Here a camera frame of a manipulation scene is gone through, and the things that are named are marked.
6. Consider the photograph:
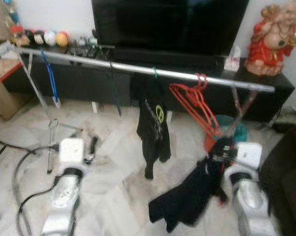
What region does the navy garment with orange stripe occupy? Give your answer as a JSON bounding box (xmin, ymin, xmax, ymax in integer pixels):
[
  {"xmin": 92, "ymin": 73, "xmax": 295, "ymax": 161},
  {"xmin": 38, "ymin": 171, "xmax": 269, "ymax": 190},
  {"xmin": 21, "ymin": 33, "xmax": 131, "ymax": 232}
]
[{"xmin": 148, "ymin": 138, "xmax": 237, "ymax": 233}]

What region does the red plastic hanger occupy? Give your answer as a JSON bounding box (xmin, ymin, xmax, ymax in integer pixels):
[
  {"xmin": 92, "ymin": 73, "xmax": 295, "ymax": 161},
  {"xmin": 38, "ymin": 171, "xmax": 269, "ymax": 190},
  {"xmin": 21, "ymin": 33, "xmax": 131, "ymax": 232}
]
[
  {"xmin": 173, "ymin": 75, "xmax": 222, "ymax": 138},
  {"xmin": 168, "ymin": 73, "xmax": 217, "ymax": 134}
]

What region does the blue plastic hanger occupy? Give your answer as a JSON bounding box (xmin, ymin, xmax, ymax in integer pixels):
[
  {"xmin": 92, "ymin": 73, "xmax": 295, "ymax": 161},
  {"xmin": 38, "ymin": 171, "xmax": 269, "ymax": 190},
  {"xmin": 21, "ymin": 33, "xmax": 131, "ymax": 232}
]
[{"xmin": 40, "ymin": 49, "xmax": 58, "ymax": 104}]

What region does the red bucket with teal bag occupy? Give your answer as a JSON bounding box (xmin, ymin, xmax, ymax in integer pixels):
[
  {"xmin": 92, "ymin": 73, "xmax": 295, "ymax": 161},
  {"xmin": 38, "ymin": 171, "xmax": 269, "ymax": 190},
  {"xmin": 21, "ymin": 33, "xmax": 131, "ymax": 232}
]
[{"xmin": 204, "ymin": 114, "xmax": 247, "ymax": 153}]

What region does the black shirt with green logo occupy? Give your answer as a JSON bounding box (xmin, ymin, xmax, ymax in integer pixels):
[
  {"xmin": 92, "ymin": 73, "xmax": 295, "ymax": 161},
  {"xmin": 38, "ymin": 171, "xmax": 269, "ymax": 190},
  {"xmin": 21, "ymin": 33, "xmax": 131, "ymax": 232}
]
[{"xmin": 130, "ymin": 74, "xmax": 172, "ymax": 180}]

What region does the small white packet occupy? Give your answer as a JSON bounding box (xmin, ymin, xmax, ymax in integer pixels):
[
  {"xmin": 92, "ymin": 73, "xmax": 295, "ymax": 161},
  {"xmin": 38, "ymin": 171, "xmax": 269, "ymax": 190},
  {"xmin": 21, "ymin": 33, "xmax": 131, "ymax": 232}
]
[{"xmin": 224, "ymin": 46, "xmax": 242, "ymax": 72}]

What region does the silver metal clothes rack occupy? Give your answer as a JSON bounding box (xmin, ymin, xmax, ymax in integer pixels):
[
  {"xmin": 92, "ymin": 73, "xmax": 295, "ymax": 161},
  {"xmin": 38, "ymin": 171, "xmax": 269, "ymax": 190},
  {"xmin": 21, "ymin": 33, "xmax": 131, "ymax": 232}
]
[{"xmin": 14, "ymin": 46, "xmax": 277, "ymax": 175}]

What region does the red laughing Buddha statue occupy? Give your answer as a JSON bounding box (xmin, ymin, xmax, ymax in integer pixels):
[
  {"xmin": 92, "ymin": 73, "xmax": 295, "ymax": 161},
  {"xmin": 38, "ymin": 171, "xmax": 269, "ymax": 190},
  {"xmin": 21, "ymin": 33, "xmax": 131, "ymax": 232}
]
[{"xmin": 245, "ymin": 2, "xmax": 296, "ymax": 77}]

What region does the orange round toy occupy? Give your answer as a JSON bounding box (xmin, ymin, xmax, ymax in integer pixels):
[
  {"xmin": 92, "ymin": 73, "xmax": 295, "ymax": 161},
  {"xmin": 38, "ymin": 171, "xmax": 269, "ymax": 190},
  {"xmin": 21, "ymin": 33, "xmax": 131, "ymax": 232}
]
[{"xmin": 55, "ymin": 31, "xmax": 70, "ymax": 48}]

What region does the marble top folding table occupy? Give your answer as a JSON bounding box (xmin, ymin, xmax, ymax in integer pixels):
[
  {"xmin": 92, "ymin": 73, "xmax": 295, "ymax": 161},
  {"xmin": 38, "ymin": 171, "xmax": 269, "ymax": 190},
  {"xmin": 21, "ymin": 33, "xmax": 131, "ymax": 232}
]
[{"xmin": 0, "ymin": 58, "xmax": 23, "ymax": 91}]

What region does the white round toy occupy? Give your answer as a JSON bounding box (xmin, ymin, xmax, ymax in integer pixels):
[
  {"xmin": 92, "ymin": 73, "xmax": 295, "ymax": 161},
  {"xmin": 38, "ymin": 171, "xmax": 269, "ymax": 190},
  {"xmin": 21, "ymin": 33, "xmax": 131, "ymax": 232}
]
[{"xmin": 44, "ymin": 30, "xmax": 56, "ymax": 47}]

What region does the jar with red lid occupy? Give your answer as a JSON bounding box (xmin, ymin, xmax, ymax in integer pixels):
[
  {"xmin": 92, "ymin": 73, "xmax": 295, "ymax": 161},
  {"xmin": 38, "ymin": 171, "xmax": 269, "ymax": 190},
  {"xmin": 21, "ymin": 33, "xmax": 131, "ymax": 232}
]
[{"xmin": 10, "ymin": 25, "xmax": 24, "ymax": 47}]

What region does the black television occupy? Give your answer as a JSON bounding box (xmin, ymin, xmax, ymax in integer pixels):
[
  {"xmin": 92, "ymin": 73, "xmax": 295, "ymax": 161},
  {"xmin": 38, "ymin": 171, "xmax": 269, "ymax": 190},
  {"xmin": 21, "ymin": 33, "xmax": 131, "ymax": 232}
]
[{"xmin": 91, "ymin": 0, "xmax": 250, "ymax": 55}]

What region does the hanging bead ornament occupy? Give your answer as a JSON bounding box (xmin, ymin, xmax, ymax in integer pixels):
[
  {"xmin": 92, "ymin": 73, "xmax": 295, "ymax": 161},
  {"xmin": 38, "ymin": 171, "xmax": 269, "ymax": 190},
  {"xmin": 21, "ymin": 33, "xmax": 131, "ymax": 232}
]
[{"xmin": 3, "ymin": 0, "xmax": 20, "ymax": 28}]

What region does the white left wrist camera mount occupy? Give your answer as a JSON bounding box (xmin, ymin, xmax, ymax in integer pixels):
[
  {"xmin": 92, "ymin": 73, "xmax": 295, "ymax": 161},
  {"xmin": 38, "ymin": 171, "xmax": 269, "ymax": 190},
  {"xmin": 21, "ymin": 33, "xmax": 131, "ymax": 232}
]
[{"xmin": 58, "ymin": 138, "xmax": 87, "ymax": 177}]

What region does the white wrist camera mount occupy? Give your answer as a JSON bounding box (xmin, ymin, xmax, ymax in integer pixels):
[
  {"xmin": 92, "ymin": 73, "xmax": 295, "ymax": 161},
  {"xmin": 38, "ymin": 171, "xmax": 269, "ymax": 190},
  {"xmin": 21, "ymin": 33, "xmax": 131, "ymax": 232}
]
[
  {"xmin": 58, "ymin": 138, "xmax": 87, "ymax": 177},
  {"xmin": 226, "ymin": 143, "xmax": 263, "ymax": 185}
]

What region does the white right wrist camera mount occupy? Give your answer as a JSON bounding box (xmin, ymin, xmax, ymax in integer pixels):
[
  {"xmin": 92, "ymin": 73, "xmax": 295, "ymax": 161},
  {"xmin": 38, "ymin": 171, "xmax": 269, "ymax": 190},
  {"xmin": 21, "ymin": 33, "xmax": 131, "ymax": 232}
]
[{"xmin": 226, "ymin": 143, "xmax": 263, "ymax": 185}]

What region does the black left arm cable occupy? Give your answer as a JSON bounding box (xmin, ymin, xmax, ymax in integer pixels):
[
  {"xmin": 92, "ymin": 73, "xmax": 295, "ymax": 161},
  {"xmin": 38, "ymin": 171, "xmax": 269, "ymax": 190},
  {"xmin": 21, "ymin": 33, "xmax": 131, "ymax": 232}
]
[{"xmin": 0, "ymin": 135, "xmax": 60, "ymax": 236}]

